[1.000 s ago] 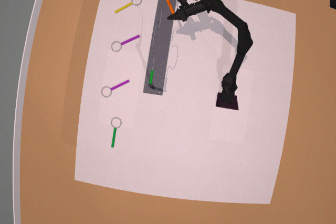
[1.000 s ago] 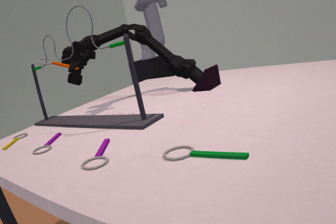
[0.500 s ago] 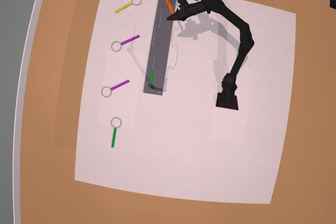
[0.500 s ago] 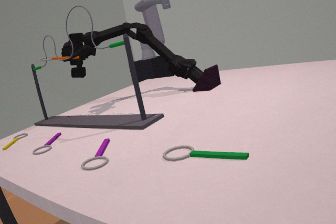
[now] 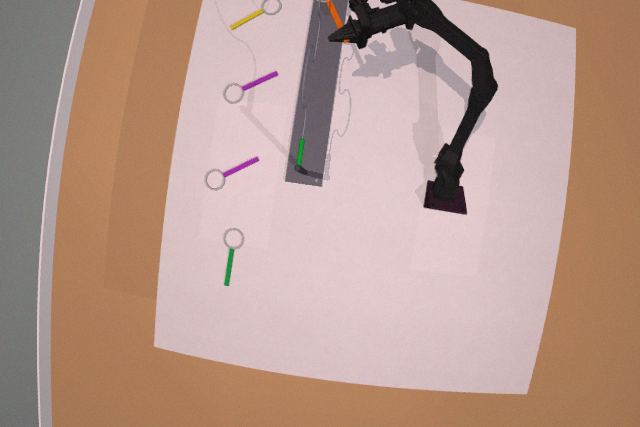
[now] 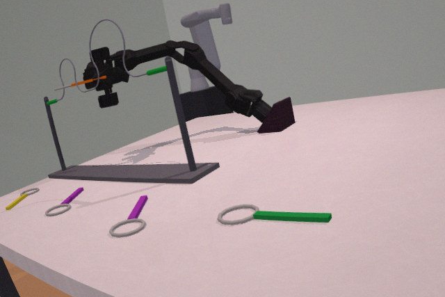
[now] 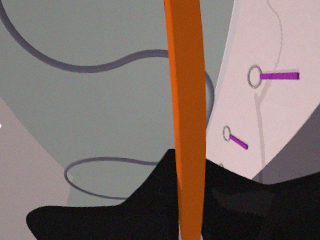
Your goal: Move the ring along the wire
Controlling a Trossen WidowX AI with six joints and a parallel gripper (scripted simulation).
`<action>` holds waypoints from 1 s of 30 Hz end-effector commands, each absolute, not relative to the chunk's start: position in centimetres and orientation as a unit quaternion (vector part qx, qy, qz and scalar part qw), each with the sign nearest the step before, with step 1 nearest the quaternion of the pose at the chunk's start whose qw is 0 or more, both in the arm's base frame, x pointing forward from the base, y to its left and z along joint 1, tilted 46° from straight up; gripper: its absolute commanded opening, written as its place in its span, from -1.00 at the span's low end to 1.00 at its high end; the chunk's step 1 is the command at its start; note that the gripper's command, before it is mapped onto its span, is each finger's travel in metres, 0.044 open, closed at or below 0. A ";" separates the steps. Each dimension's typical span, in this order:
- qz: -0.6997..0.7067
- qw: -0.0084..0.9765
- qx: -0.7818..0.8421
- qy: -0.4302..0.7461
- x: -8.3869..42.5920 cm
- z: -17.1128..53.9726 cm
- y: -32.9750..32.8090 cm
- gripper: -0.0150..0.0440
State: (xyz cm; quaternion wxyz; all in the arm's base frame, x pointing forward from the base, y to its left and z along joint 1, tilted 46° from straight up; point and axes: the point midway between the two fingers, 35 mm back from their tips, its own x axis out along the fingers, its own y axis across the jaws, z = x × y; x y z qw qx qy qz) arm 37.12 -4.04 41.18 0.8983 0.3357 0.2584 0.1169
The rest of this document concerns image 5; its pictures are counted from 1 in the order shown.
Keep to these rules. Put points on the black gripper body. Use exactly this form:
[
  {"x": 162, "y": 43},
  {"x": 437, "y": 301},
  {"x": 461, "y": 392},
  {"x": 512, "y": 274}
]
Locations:
[{"x": 370, "y": 24}]

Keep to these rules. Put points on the grey loop with green handle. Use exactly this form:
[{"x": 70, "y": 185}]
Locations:
[{"x": 230, "y": 258}]

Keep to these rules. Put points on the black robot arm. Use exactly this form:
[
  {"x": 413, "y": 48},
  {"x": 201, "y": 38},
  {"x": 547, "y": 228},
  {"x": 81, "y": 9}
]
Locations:
[{"x": 426, "y": 14}]

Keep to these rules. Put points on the grey loop with purple handle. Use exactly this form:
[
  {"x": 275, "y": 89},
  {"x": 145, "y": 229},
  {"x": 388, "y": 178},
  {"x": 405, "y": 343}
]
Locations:
[
  {"x": 231, "y": 171},
  {"x": 274, "y": 74}
]

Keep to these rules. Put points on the orange long bar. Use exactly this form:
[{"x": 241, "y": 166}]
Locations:
[{"x": 335, "y": 15}]

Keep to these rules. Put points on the grey loop with yellow handle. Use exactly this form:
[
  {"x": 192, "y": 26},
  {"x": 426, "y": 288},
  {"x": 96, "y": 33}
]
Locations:
[{"x": 253, "y": 15}]

